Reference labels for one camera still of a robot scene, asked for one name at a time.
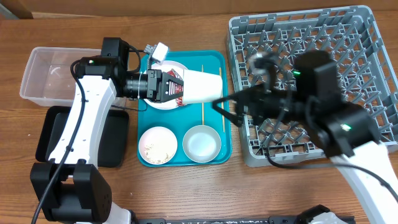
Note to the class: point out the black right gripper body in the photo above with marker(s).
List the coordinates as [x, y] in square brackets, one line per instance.
[241, 106]

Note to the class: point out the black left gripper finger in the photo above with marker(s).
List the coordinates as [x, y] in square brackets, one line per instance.
[167, 96]
[167, 78]

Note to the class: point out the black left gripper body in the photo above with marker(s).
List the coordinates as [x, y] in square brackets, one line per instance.
[153, 87]

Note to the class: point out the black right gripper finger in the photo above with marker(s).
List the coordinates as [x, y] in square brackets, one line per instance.
[236, 119]
[241, 97]

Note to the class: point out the red snack wrapper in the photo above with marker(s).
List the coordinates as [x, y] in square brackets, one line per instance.
[176, 88]

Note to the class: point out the white paper cup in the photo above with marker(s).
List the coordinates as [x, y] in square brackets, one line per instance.
[201, 87]

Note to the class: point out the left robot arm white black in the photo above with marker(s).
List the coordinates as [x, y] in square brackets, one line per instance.
[69, 186]

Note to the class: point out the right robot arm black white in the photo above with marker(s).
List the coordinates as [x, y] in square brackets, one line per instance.
[345, 131]

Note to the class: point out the grey dishwasher rack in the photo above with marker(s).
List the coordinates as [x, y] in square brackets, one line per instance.
[365, 73]

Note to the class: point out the white round plate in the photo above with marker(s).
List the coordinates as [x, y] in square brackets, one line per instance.
[166, 66]

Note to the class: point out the right wooden chopstick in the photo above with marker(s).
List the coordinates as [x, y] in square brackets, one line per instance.
[222, 104]

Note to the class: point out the wooden chopstick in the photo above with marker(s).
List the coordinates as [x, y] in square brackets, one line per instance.
[222, 104]
[202, 105]

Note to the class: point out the left wooden chopstick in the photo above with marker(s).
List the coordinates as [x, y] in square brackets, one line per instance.
[202, 105]

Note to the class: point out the grey small bowl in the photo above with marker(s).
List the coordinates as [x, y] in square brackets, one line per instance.
[201, 144]

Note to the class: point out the black plastic tray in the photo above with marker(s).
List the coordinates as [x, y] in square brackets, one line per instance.
[113, 141]

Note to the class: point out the clear plastic bin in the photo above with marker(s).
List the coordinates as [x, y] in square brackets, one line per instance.
[47, 80]

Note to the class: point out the black rail at bottom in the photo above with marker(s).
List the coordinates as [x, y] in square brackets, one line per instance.
[316, 214]

